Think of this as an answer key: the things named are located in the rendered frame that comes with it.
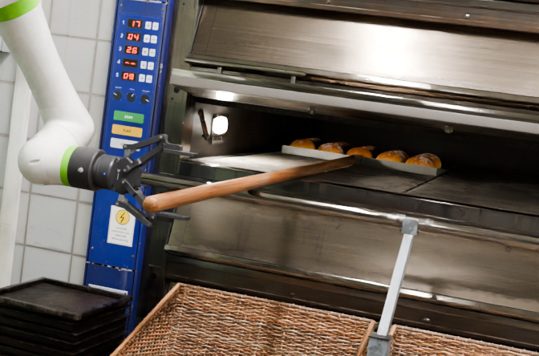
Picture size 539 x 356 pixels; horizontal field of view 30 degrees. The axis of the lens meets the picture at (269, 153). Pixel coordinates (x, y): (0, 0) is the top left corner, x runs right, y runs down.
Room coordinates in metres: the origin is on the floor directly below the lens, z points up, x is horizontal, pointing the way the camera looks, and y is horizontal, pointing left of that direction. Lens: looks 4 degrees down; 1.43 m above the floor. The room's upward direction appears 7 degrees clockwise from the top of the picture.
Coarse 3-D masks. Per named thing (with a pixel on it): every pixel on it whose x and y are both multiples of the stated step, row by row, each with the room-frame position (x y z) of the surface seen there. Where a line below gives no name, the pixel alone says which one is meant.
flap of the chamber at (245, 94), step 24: (216, 96) 2.67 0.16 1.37; (240, 96) 2.57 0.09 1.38; (264, 96) 2.50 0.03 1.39; (288, 96) 2.48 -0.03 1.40; (312, 96) 2.47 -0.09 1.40; (384, 120) 2.56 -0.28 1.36; (408, 120) 2.47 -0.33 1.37; (432, 120) 2.39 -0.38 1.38; (456, 120) 2.37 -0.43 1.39; (480, 120) 2.35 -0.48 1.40; (504, 120) 2.34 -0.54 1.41
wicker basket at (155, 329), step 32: (192, 288) 2.65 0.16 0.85; (160, 320) 2.55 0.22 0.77; (192, 320) 2.63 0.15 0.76; (224, 320) 2.61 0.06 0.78; (256, 320) 2.59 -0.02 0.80; (288, 320) 2.57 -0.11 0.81; (320, 320) 2.55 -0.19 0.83; (352, 320) 2.54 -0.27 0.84; (128, 352) 2.37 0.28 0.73; (160, 352) 2.59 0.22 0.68; (192, 352) 2.60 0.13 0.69; (224, 352) 2.59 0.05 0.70; (256, 352) 2.56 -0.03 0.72; (288, 352) 2.54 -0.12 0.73; (352, 352) 2.51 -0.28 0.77
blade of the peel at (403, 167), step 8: (288, 152) 3.50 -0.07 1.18; (296, 152) 3.49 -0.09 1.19; (304, 152) 3.48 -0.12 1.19; (312, 152) 3.47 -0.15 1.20; (320, 152) 3.46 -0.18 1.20; (328, 152) 3.46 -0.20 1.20; (368, 160) 3.42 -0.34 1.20; (376, 160) 3.41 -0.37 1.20; (384, 160) 3.40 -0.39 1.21; (392, 168) 3.39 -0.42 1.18; (400, 168) 3.38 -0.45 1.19; (408, 168) 3.38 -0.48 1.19; (416, 168) 3.37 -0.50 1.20; (424, 168) 3.36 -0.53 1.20; (432, 168) 3.35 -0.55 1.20; (440, 168) 3.69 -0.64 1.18
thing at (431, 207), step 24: (192, 168) 2.70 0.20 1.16; (216, 168) 2.68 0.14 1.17; (240, 168) 2.70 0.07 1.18; (312, 192) 2.61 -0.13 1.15; (336, 192) 2.59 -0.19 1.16; (360, 192) 2.57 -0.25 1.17; (384, 192) 2.56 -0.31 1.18; (456, 216) 2.50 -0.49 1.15; (480, 216) 2.49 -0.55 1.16; (504, 216) 2.47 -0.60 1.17; (528, 216) 2.46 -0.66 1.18
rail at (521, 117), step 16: (224, 80) 2.53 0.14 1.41; (240, 80) 2.52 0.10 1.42; (256, 80) 2.51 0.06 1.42; (272, 80) 2.50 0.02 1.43; (336, 96) 2.45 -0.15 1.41; (352, 96) 2.44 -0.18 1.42; (368, 96) 2.43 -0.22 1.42; (384, 96) 2.42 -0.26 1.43; (464, 112) 2.36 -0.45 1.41; (480, 112) 2.35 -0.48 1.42; (496, 112) 2.34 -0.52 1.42; (512, 112) 2.34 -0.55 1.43
